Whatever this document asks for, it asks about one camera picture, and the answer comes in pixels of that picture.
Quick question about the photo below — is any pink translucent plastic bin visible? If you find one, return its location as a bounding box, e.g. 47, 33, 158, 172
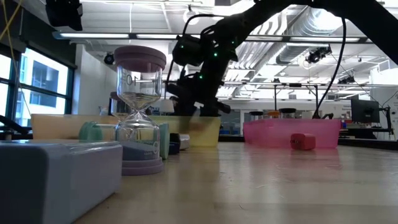
242, 118, 342, 149

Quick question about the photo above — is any ceiling light strip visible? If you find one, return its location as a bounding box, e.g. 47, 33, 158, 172
290, 37, 361, 43
136, 33, 178, 40
58, 32, 130, 39

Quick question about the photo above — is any black-capped yellow sand hourglass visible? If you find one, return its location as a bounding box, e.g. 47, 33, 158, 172
279, 107, 297, 119

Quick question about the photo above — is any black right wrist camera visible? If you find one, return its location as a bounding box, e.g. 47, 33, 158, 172
172, 34, 203, 67

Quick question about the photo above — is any black computer monitor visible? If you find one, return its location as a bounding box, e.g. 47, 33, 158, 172
350, 98, 381, 124

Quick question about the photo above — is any teal hourglass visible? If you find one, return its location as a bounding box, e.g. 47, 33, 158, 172
77, 121, 170, 161

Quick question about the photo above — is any large window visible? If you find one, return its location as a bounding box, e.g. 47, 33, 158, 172
0, 46, 75, 125

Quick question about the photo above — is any yellow translucent plastic bin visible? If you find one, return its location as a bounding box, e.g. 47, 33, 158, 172
149, 116, 221, 147

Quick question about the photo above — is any orange translucent plastic bin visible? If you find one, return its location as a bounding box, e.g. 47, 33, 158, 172
30, 113, 121, 141

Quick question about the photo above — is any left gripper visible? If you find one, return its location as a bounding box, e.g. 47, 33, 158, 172
45, 0, 84, 32

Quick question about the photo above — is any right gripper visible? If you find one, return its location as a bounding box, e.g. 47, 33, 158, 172
166, 58, 233, 118

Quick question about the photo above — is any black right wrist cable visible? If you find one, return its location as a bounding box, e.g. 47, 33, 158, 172
312, 17, 348, 119

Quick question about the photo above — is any white lampshade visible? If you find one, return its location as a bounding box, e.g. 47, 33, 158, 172
159, 99, 175, 113

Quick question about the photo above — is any lavender wall charger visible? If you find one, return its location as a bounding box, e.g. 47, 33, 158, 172
0, 139, 123, 224

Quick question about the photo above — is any black-capped red sand hourglass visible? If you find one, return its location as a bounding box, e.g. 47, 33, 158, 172
248, 110, 264, 122

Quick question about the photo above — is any yellow cable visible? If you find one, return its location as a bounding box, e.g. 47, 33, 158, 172
0, 0, 32, 116

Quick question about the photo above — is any small red cube charger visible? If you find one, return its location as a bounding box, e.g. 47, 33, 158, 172
290, 133, 317, 151

